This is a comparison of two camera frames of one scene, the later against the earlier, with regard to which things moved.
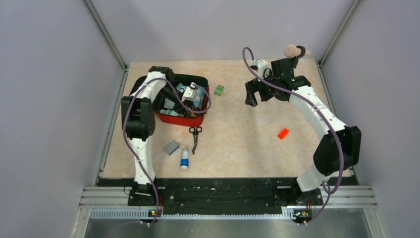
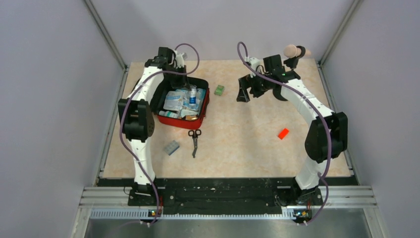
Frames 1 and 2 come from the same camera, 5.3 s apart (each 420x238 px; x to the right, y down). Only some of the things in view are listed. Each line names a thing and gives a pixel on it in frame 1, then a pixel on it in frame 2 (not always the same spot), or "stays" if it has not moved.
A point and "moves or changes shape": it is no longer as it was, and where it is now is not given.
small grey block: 171,148 stays
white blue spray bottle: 184,162 → 192,96
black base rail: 223,197 stays
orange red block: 283,133 stays
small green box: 219,90 stays
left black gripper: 184,109 → 181,83
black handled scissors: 195,131 moves or changes shape
